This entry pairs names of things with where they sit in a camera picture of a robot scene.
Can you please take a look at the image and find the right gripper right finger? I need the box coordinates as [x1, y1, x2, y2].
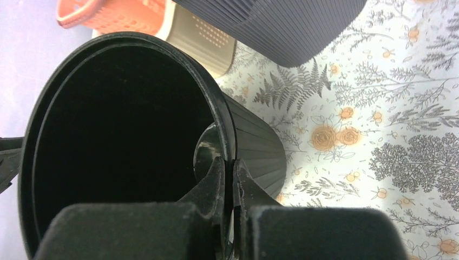
[233, 159, 408, 259]

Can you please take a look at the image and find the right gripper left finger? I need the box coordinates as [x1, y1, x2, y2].
[35, 157, 225, 259]

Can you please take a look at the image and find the black round waste bin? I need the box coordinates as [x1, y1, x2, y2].
[18, 31, 287, 257]

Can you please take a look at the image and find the grey ribbed waste bin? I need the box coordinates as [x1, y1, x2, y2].
[177, 0, 366, 68]

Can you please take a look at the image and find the pink plastic basket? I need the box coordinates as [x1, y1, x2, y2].
[56, 0, 175, 35]

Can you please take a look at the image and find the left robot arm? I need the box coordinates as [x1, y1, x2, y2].
[1, 137, 23, 193]

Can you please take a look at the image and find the floral table mat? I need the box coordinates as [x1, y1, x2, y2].
[218, 1, 458, 259]

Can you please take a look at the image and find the cream plastic basket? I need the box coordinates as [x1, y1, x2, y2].
[93, 3, 235, 78]

